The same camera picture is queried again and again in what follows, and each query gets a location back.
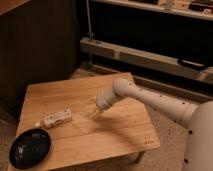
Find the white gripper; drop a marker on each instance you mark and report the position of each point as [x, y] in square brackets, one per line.
[104, 100]

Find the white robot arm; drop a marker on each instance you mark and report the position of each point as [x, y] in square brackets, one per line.
[196, 118]

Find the black ceramic bowl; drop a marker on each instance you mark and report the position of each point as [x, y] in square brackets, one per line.
[30, 148]

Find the wooden table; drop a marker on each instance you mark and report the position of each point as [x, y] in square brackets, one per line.
[123, 129]

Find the wooden shelf beam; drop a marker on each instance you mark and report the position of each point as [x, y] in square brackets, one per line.
[145, 59]

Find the metal vertical pole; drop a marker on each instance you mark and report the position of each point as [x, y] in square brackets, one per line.
[90, 33]

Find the upper wooden shelf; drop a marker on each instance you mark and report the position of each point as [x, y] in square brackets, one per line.
[155, 8]

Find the black handle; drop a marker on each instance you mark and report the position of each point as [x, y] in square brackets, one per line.
[192, 65]

